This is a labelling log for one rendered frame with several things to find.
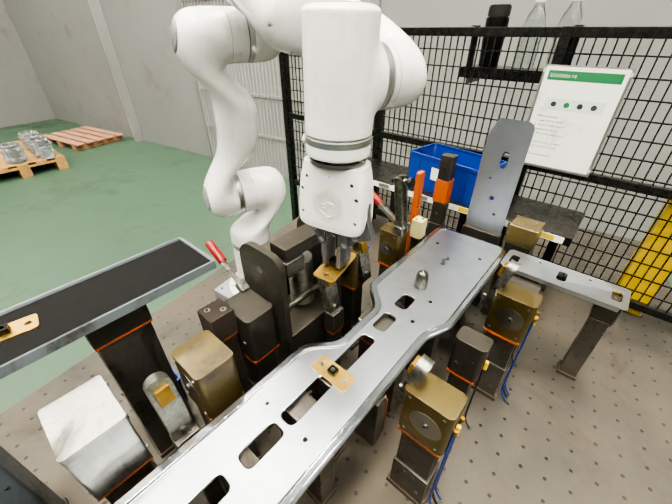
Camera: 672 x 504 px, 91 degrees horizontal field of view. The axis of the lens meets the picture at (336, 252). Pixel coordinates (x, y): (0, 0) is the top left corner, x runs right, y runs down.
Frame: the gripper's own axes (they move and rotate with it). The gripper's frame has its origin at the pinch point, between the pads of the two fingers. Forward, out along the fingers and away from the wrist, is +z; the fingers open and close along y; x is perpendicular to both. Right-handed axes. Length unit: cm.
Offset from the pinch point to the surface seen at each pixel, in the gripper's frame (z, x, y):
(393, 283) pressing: 25.2, 26.5, 3.0
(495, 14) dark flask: -32, 106, 2
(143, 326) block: 17.7, -17.3, -31.5
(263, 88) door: 35, 280, -243
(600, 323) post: 32, 46, 53
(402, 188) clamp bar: 7.7, 45.3, -3.6
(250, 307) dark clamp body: 17.4, -3.8, -17.1
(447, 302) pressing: 24.8, 25.9, 16.9
